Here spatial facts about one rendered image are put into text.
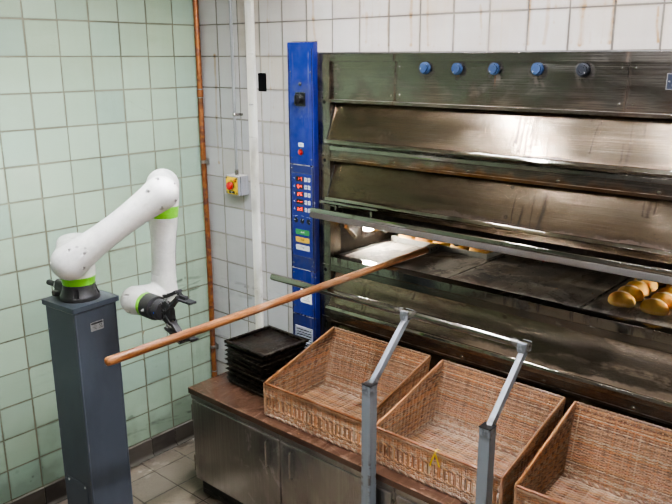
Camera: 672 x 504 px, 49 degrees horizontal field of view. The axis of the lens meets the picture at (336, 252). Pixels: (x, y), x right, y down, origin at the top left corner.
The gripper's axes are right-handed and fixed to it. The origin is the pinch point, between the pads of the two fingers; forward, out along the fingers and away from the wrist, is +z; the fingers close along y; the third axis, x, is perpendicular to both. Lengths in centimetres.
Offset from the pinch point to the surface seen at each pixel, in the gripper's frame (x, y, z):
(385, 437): -51, 49, 46
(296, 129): -97, -56, -43
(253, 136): -98, -51, -74
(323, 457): -46, 66, 19
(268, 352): -66, 42, -33
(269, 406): -50, 57, -16
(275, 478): -46, 87, -9
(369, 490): -40, 66, 47
